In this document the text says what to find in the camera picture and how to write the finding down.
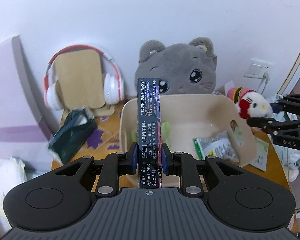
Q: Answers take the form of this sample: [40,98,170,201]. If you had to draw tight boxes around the dark card pack box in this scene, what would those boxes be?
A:
[138,78,162,189]

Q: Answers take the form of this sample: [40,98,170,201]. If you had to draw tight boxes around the light blue clothing pile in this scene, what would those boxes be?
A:
[271,95,300,182]

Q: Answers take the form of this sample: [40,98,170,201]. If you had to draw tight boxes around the burger hat plush toy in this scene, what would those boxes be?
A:
[226,87,273,119]

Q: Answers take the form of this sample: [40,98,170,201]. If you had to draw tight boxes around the white green paper card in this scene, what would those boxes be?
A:
[249,137,269,172]

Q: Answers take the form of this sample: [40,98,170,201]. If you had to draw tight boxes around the beige plastic storage basket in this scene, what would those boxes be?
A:
[118,94,259,183]

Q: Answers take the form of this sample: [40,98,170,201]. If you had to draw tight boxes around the silver green snack bag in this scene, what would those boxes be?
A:
[192,131,239,163]

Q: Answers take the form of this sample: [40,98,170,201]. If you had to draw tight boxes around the dark green tissue pack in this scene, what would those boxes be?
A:
[48,107,97,164]

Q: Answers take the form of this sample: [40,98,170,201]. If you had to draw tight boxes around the red white headphones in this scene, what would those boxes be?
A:
[44,44,125,110]

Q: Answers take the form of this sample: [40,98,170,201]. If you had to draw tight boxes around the grey cat plush toy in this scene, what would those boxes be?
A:
[134,37,217,95]

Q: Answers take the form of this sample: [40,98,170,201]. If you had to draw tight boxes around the wooden headphone stand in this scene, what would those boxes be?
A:
[53,49,115,116]

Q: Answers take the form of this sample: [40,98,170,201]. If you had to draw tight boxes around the white wall socket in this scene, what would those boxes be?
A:
[243,59,274,79]

